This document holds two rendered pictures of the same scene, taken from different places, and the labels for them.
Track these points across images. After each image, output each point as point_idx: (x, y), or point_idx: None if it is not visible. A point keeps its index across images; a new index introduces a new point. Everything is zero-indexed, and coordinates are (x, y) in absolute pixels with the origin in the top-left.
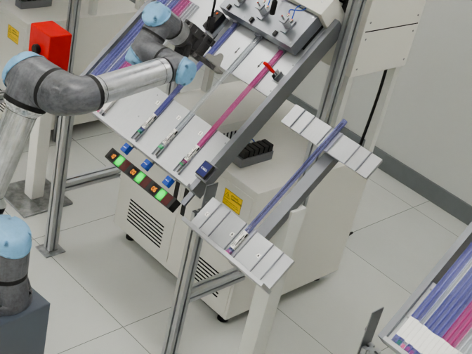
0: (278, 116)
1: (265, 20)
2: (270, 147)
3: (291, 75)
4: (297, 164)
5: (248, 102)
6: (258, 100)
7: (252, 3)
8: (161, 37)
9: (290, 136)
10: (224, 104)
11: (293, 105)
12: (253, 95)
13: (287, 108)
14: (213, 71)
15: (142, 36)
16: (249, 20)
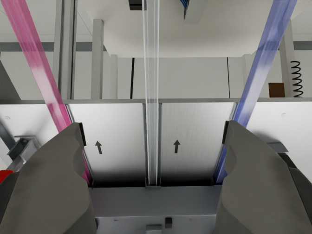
0: (194, 42)
1: (139, 227)
2: (129, 4)
3: (7, 164)
4: (111, 9)
5: (230, 37)
6: (224, 44)
7: (193, 233)
8: None
9: (161, 32)
10: (250, 20)
11: (197, 56)
12: (233, 45)
13: (197, 52)
14: (42, 149)
15: None
16: (169, 224)
